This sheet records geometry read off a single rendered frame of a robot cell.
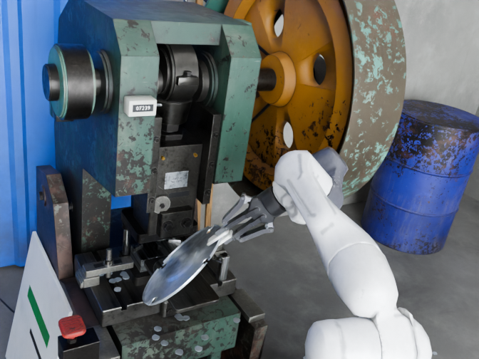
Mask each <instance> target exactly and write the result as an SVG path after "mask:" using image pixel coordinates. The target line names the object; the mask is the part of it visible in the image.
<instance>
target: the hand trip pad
mask: <svg viewBox="0 0 479 359"><path fill-rule="evenodd" d="M58 327H59V329H60V331H61V334H62V336H63V337H64V338H69V339H71V340H72V339H74V338H75V337H77V336H80V335H83V334H84V333H85V332H86V326H85V324H84V322H83V319H82V317H81V316H80V315H73V316H68V317H64V318H61V319H60V320H59V321H58Z"/></svg>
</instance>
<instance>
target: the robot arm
mask: <svg viewBox="0 0 479 359"><path fill-rule="evenodd" d="M347 171H348V167H347V165H346V163H345V161H344V160H343V159H342V158H341V157H340V155H339V154H338V153H337V152H336V151H335V149H333V148H331V147H325V148H324V149H322V150H319V151H317V152H315V153H313V154H310V153H309V152H308V151H307V150H294V151H291V152H288V153H286V154H285V155H283V156H281V157H280V159H279V161H278V163H277V164H276V166H275V170H274V181H273V183H272V186H270V187H268V188H267V189H265V190H264V191H263V192H261V193H260V194H258V195H255V196H252V197H250V196H247V195H246V193H245V192H243V193H242V195H241V197H240V199H239V200H238V201H237V203H236V204H235V205H234V206H233V207H232V208H231V209H230V210H229V211H228V212H227V213H226V215H224V216H223V219H222V223H223V225H222V226H221V227H220V228H218V229H217V230H216V231H215V235H213V236H211V237H210V238H209V239H208V241H207V245H208V246H209V245H211V244H213V243H214V242H216V241H217V240H218V239H220V238H222V239H221V242H220V244H219V245H221V244H222V243H224V244H228V243H230V242H231V241H232V240H234V241H235V240H236V239H237V240H239V242H244V241H246V240H249V239H252V238H254V237H256V236H259V235H261V234H264V233H272V232H273V231H274V225H273V221H274V220H275V218H277V217H278V216H280V215H281V214H283V213H285V212H287V213H288V215H289V217H290V219H291V220H292V221H293V222H296V223H297V224H306V225H307V227H308V229H309V232H310V234H311V236H312V239H313V240H314V243H315V245H316V248H317V251H318V252H319V255H320V258H321V261H322V263H323V265H324V268H325V270H326V273H327V275H328V277H329V280H330V282H331V284H332V286H333V287H334V289H335V291H336V293H337V294H338V296H339V297H340V299H341V300H342V301H343V302H344V303H345V304H346V306H347V307H348V308H349V310H350V311H351V312H352V313H353V314H354V315H355V316H358V318H340V319H326V320H322V321H317V322H315V323H313V324H312V326H311V328H310V329H309V330H308V333H307V338H306V341H305V357H306V359H431V356H432V350H431V344H430V340H429V337H428V335H427V334H426V332H425V331H424V329H423V327H422V325H421V324H420V323H418V322H417V321H416V320H415V319H414V318H413V316H412V314H410V313H409V312H408V311H407V310H406V309H405V308H401V307H399V308H397V307H396V301H397V298H398V291H397V287H396V282H395V279H394V277H393V273H392V271H391V268H390V266H389V265H388V262H387V260H386V257H385V255H384V254H383V253H382V252H381V250H380V249H379V247H378V245H377V244H376V242H375V241H374V240H373V239H372V238H371V237H370V236H369V234H367V233H366V232H365V231H364V230H363V229H362V228H361V227H360V226H359V225H357V224H356V223H355V222H354V221H352V220H351V219H350V218H349V217H348V216H346V215H345V213H343V212H342V211H341V210H340V208H341V207H342V205H343V201H344V194H343V192H342V184H343V179H344V175H345V174H346V172H347ZM248 202H249V206H248V208H247V209H245V210H244V211H243V212H242V213H240V214H238V215H237V216H236V217H234V218H232V217H233V216H234V215H235V213H236V212H237V211H238V210H239V209H240V208H241V207H242V205H243V204H246V203H248ZM250 217H252V218H251V219H250V220H249V221H247V222H246V223H244V224H243V225H242V226H240V227H239V228H238V229H236V230H235V231H234V232H233V231H232V230H230V231H229V229H231V228H232V227H233V226H235V225H237V224H239V223H240V222H242V221H243V220H245V219H248V218H250ZM231 218H232V219H231ZM259 223H266V224H265V225H262V226H260V227H257V228H255V229H252V230H249V229H251V228H252V227H254V226H256V225H257V224H259ZM247 230H249V231H247ZM246 231H247V232H246Z"/></svg>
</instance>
